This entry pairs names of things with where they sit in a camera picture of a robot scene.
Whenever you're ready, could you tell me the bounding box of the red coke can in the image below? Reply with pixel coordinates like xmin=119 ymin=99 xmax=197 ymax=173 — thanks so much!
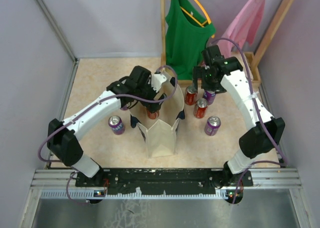
xmin=193 ymin=98 xmax=208 ymax=119
xmin=146 ymin=109 xmax=160 ymax=120
xmin=184 ymin=85 xmax=198 ymax=105

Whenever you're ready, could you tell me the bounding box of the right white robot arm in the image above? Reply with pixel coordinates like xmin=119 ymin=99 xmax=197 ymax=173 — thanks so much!
xmin=192 ymin=45 xmax=285 ymax=186

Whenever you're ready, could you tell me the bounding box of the wooden clothes rack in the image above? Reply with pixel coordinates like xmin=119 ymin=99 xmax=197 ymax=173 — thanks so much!
xmin=160 ymin=0 xmax=294 ymax=88

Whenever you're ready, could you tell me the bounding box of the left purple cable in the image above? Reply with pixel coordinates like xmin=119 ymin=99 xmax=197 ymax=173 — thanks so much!
xmin=37 ymin=65 xmax=179 ymax=205

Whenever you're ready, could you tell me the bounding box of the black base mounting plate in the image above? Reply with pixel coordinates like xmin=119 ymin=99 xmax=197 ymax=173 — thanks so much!
xmin=75 ymin=168 xmax=241 ymax=195

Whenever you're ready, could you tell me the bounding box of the purple Fanta can right back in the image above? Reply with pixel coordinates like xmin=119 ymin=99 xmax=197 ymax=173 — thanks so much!
xmin=202 ymin=90 xmax=216 ymax=105

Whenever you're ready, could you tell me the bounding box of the yellow clothes hanger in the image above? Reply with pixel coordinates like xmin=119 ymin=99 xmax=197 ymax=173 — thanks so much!
xmin=180 ymin=0 xmax=214 ymax=28

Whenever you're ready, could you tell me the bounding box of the purple Fanta can front right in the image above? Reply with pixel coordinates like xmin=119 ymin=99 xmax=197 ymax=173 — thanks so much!
xmin=204 ymin=116 xmax=221 ymax=136

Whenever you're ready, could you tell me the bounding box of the beige canvas tote bag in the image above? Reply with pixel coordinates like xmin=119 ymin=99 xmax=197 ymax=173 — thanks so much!
xmin=129 ymin=71 xmax=185 ymax=158

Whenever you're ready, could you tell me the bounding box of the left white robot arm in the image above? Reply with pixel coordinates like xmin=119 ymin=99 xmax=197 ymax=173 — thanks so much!
xmin=47 ymin=66 xmax=175 ymax=186

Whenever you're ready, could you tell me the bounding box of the aluminium frame rail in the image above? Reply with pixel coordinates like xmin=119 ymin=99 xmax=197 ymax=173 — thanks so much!
xmin=30 ymin=168 xmax=302 ymax=203

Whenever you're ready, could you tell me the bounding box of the purple Fanta can front left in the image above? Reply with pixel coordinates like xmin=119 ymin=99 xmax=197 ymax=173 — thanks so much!
xmin=108 ymin=115 xmax=125 ymax=135

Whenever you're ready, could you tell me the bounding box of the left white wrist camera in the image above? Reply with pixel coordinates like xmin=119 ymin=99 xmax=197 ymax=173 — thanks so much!
xmin=151 ymin=73 xmax=167 ymax=93

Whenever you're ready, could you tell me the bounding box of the purple cable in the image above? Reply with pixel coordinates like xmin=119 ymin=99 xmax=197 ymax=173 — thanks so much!
xmin=37 ymin=65 xmax=179 ymax=205
xmin=209 ymin=38 xmax=288 ymax=204

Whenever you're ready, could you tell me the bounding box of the pink shirt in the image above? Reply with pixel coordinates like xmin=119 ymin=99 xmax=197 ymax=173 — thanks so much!
xmin=217 ymin=0 xmax=266 ymax=58

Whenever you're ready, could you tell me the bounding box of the green tank top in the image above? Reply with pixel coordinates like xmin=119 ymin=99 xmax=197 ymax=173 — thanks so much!
xmin=165 ymin=0 xmax=216 ymax=80

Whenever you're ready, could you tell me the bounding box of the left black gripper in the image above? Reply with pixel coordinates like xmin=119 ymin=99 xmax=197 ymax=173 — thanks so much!
xmin=136 ymin=78 xmax=167 ymax=113

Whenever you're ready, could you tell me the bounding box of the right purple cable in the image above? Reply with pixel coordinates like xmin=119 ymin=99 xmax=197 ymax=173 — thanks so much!
xmin=209 ymin=38 xmax=288 ymax=204

